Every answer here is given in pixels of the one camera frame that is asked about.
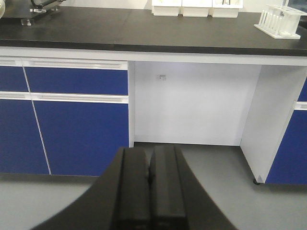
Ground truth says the white storage bin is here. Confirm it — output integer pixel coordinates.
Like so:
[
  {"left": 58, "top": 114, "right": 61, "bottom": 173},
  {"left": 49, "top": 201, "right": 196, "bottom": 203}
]
[
  {"left": 182, "top": 0, "right": 212, "bottom": 17},
  {"left": 209, "top": 0, "right": 243, "bottom": 18},
  {"left": 152, "top": 0, "right": 182, "bottom": 17}
]

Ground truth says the white middle storage bin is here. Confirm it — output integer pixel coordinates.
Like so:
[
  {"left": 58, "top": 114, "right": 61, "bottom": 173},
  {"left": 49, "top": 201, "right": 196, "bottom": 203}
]
[{"left": 182, "top": 0, "right": 212, "bottom": 17}]

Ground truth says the white test tube rack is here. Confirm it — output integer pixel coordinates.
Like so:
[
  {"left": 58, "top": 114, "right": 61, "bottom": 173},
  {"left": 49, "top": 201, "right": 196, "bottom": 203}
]
[{"left": 254, "top": 5, "right": 307, "bottom": 40}]

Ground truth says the white left storage bin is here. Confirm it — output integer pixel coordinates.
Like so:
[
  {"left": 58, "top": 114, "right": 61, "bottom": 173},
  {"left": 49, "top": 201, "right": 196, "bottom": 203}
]
[{"left": 152, "top": 0, "right": 182, "bottom": 17}]

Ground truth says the blue and white lab cabinet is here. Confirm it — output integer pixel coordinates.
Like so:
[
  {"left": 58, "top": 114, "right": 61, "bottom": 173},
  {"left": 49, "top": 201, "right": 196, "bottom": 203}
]
[{"left": 0, "top": 47, "right": 307, "bottom": 184}]

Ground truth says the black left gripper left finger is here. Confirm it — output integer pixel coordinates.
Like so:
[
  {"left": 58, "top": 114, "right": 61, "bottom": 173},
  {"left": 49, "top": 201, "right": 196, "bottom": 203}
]
[{"left": 34, "top": 148, "right": 151, "bottom": 230}]

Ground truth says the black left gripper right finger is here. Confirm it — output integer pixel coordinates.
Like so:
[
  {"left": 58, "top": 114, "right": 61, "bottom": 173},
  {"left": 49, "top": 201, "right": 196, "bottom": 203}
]
[{"left": 150, "top": 146, "right": 236, "bottom": 230}]

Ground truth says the white right storage bin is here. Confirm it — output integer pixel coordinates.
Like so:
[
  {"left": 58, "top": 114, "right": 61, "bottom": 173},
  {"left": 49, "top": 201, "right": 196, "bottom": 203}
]
[{"left": 209, "top": 0, "right": 243, "bottom": 18}]

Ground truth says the black metal stand base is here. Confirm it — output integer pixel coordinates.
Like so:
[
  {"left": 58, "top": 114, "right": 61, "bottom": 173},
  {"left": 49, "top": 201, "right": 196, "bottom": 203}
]
[{"left": 0, "top": 0, "right": 63, "bottom": 26}]

